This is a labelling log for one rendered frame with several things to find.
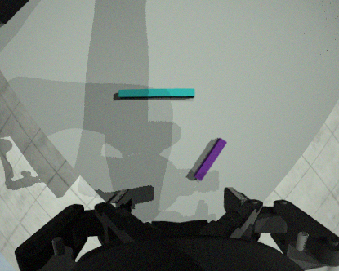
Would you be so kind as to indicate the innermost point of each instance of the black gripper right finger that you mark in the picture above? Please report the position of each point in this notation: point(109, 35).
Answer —
point(299, 236)

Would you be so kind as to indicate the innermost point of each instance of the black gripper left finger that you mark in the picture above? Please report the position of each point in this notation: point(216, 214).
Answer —
point(56, 245)

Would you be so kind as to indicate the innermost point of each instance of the turquoise rod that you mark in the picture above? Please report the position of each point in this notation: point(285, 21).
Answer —
point(156, 93)

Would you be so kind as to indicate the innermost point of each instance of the dark purple rod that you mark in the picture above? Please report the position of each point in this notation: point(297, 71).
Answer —
point(210, 159)

